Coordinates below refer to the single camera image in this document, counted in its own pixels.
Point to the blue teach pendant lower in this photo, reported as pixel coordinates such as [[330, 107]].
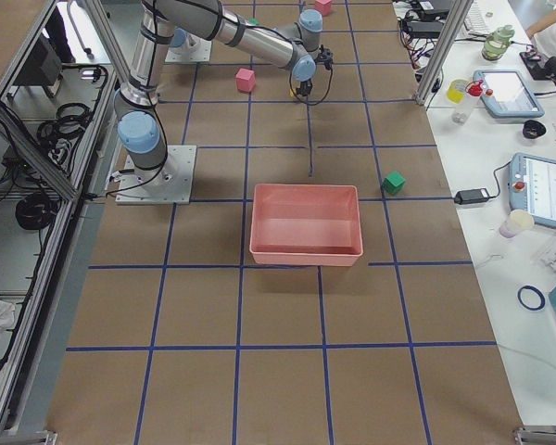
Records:
[[532, 187]]

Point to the pink foam cube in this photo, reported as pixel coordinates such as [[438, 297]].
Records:
[[324, 7], [245, 80]]

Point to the green foam cube right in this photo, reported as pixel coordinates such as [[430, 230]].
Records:
[[393, 183]]

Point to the pink plastic bin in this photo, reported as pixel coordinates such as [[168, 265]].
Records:
[[306, 225]]

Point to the yellow tape roll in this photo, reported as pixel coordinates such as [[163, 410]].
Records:
[[456, 90]]

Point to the pink foam cube centre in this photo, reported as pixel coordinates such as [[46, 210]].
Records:
[[245, 80]]

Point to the black power adapter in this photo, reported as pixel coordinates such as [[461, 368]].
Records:
[[471, 196]]

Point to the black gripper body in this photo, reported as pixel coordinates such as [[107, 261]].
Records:
[[304, 85]]

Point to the blue teach pendant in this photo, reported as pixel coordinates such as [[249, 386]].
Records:
[[532, 187], [507, 96]]

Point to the pink foam cube far left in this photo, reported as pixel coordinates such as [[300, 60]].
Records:
[[324, 7]]

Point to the green water bottle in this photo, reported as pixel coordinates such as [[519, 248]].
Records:
[[497, 43]]

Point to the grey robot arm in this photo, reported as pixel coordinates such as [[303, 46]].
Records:
[[182, 32]]

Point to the blue teach pendant upper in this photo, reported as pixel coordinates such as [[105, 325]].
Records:
[[507, 96]]

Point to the aluminium frame post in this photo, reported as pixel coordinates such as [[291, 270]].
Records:
[[451, 28]]

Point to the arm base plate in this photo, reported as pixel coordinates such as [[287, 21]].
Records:
[[172, 185], [191, 51]]

